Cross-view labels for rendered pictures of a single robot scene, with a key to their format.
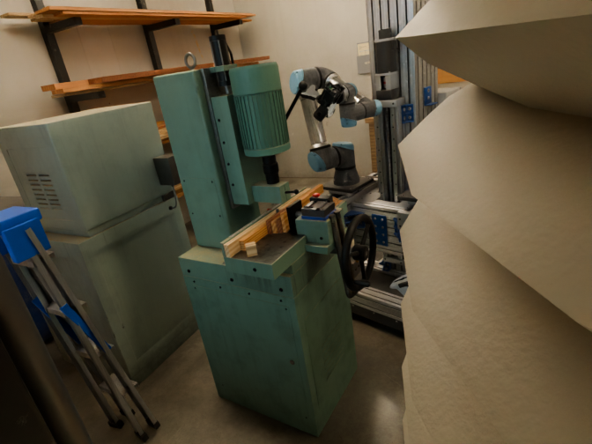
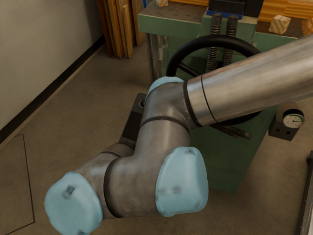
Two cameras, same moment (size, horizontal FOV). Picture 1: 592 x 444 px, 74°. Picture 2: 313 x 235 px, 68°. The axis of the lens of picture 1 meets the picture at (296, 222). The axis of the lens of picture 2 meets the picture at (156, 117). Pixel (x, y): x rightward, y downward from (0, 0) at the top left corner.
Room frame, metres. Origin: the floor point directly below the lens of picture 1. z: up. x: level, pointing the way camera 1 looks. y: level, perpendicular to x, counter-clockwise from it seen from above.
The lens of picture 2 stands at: (1.02, -0.68, 1.20)
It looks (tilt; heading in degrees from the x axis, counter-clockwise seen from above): 45 degrees down; 77
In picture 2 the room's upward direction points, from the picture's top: straight up
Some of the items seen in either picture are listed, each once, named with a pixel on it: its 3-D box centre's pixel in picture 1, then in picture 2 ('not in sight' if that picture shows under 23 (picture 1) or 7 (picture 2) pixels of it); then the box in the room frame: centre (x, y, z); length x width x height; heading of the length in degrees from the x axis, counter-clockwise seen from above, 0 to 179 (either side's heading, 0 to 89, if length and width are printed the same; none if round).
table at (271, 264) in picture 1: (303, 233); (229, 30); (1.42, -0.02, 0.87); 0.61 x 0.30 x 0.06; 146
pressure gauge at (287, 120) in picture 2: not in sight; (292, 119); (1.58, -0.26, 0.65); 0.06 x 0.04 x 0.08; 146
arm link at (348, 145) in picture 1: (343, 153); not in sight; (2.15, -0.32, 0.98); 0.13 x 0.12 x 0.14; 115
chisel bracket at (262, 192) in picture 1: (271, 193); not in sight; (1.50, 0.08, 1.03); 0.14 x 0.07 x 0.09; 56
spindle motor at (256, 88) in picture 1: (260, 110); not in sight; (1.48, 0.06, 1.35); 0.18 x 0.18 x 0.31
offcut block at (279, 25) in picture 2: not in sight; (279, 24); (1.51, -0.12, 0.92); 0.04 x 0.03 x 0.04; 124
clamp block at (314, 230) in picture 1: (321, 224); (228, 26); (1.37, -0.09, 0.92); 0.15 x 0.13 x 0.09; 146
